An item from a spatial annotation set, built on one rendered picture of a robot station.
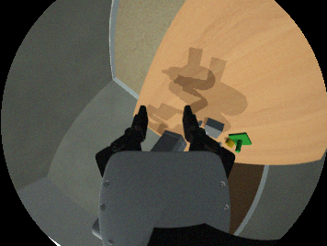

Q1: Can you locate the gold round nut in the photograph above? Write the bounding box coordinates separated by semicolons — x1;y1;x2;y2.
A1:
225;138;235;148

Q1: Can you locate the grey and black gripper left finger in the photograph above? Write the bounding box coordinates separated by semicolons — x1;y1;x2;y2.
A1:
96;106;149;178

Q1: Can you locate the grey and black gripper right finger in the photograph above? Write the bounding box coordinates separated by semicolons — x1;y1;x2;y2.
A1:
182;106;235;180

